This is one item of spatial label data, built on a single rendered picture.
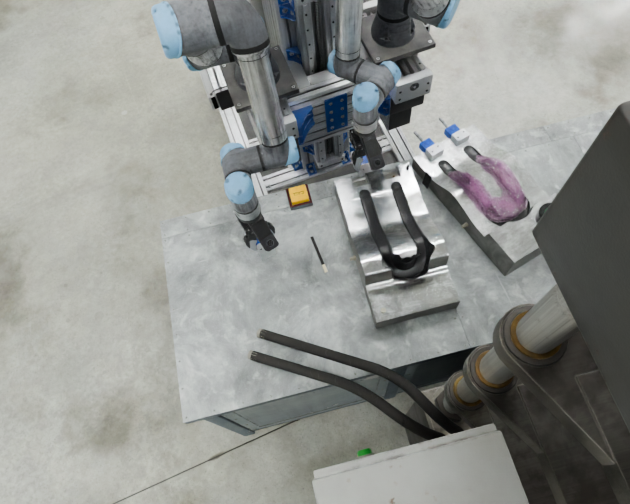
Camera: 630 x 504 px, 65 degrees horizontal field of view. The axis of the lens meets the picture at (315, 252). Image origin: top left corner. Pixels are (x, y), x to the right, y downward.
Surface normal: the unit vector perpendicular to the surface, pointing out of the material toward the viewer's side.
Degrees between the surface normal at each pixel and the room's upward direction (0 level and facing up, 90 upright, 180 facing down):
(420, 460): 0
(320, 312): 0
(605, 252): 90
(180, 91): 0
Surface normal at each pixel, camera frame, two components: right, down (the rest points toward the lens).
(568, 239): -0.97, 0.25
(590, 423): -0.08, -0.42
